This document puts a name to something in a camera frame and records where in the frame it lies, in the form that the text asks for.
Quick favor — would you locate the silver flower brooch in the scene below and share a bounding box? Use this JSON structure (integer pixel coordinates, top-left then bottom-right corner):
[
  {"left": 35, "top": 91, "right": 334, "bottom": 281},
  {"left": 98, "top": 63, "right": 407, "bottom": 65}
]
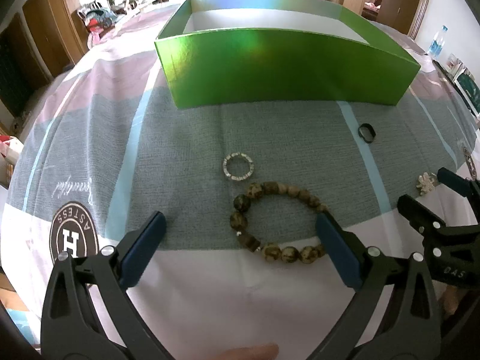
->
[{"left": 416, "top": 172, "right": 439, "bottom": 196}]

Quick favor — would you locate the brown wooden bead bracelet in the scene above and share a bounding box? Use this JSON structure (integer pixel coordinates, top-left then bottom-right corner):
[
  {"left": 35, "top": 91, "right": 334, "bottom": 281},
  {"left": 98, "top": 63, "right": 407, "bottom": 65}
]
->
[{"left": 229, "top": 180, "right": 331, "bottom": 265}]

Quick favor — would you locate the black ring band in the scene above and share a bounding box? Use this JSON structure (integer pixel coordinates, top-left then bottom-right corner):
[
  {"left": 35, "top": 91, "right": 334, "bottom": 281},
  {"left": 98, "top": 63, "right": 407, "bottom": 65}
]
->
[{"left": 358, "top": 123, "right": 377, "bottom": 144}]

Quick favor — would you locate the white crystal bead ring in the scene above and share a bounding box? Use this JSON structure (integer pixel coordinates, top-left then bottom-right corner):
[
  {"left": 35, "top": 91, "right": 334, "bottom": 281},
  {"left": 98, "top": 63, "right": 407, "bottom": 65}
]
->
[{"left": 221, "top": 151, "right": 256, "bottom": 183}]

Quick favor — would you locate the person's right hand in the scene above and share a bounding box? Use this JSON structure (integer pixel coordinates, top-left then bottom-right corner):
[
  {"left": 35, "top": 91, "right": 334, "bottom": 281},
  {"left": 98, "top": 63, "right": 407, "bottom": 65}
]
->
[{"left": 439, "top": 285, "right": 460, "bottom": 317}]

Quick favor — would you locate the person's left hand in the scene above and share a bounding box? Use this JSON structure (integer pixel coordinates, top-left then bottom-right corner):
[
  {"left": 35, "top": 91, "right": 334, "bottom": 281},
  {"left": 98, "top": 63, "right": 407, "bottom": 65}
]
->
[{"left": 216, "top": 343, "right": 279, "bottom": 360}]

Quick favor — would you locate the silver metal bangle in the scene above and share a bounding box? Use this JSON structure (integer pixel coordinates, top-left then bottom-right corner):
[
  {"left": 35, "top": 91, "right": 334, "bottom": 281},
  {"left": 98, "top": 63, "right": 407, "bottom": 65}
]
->
[{"left": 462, "top": 147, "right": 478, "bottom": 181}]

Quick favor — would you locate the teal and white package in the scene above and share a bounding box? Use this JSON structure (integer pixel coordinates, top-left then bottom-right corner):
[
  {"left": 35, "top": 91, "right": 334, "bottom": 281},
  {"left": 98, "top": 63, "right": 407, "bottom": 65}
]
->
[{"left": 453, "top": 63, "right": 479, "bottom": 119}]

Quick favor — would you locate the striped patchwork tablecloth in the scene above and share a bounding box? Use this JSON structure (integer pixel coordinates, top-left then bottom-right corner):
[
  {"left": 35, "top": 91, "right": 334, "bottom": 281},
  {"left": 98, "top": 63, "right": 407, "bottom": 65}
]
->
[{"left": 1, "top": 7, "right": 479, "bottom": 359}]

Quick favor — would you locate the clear plastic water bottle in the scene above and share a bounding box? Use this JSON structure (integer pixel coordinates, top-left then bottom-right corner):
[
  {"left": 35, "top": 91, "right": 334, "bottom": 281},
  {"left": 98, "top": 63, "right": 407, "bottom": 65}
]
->
[{"left": 428, "top": 25, "right": 448, "bottom": 59}]

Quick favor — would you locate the green cardboard box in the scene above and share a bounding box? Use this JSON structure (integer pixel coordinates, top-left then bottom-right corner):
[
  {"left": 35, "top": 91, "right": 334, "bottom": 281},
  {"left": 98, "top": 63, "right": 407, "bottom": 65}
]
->
[{"left": 154, "top": 0, "right": 420, "bottom": 108}]

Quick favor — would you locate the chair with piled clothes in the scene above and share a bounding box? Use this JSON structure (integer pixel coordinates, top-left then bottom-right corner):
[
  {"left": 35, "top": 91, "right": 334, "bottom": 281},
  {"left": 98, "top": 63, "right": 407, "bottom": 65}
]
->
[{"left": 76, "top": 1, "right": 119, "bottom": 50}]

